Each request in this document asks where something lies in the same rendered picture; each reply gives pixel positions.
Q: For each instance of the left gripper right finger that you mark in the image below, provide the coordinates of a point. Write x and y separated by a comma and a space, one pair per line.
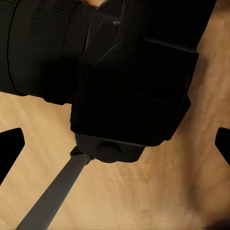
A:
222, 142

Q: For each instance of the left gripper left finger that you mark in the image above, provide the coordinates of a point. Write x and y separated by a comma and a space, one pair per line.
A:
11, 144

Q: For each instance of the camera tripod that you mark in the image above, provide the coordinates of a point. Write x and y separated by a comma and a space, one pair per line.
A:
45, 209

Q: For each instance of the digital camera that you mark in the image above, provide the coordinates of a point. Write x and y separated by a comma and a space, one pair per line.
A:
125, 67

